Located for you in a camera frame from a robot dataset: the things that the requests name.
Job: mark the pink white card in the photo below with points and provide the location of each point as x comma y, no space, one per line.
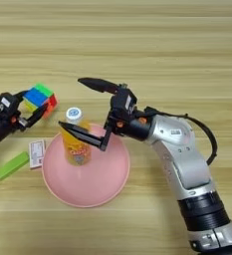
37,153

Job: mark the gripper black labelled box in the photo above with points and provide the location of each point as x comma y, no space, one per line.
124,101
6,103

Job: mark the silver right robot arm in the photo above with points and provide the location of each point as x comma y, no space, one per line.
184,159

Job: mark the pink round plate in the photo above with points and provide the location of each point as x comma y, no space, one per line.
97,179

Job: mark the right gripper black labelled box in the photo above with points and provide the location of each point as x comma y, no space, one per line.
124,101

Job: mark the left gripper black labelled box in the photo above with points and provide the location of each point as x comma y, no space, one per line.
6,103

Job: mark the multicolour puzzle cube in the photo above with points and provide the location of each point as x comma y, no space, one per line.
38,96

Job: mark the orange juice bottle white cap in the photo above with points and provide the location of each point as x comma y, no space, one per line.
76,154

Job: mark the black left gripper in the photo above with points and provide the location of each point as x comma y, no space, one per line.
4,126

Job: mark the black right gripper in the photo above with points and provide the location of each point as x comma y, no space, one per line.
134,127

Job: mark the green rectangular block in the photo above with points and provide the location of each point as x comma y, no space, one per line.
13,166

